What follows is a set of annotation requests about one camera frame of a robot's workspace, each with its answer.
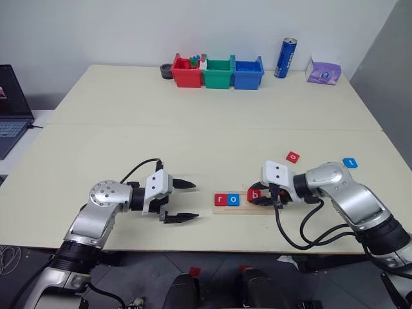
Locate blue drink can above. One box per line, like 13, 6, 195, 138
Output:
274, 37, 299, 79

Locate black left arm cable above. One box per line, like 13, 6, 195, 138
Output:
120, 157, 166, 185

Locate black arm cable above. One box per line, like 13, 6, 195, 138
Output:
120, 157, 166, 185
269, 182, 360, 250

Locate dark laptop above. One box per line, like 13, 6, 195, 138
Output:
0, 64, 35, 162

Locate white side table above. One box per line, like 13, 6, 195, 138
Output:
0, 109, 56, 175

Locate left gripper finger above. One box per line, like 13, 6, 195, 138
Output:
159, 208, 201, 225
172, 177, 197, 191

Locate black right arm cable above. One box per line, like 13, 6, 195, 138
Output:
269, 182, 360, 250

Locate black round cup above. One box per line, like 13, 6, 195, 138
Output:
160, 63, 175, 80

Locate white floor cables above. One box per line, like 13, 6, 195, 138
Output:
0, 245, 23, 276

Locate green plastic bin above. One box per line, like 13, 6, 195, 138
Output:
201, 54, 236, 89

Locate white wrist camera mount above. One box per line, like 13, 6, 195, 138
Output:
260, 160, 305, 204
141, 170, 175, 217

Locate dark rounded shape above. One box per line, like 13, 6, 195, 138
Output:
163, 273, 203, 309
236, 268, 278, 309

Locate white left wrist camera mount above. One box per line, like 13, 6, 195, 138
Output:
141, 170, 175, 217

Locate crumpled white paper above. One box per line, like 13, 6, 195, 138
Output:
277, 254, 299, 268

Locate grey partition panel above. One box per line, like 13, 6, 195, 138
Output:
348, 0, 412, 170

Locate purple tissue pack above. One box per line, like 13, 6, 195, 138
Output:
305, 55, 343, 86

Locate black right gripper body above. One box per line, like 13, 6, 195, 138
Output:
262, 182, 296, 210

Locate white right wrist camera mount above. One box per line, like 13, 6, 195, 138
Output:
260, 160, 305, 204

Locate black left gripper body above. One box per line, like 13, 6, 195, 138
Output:
148, 189, 175, 214

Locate flat wooden tray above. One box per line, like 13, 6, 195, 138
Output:
212, 192, 281, 216

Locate blue plastic bin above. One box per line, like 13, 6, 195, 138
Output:
232, 55, 266, 91

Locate red plastic bin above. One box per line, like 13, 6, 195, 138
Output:
171, 52, 205, 89

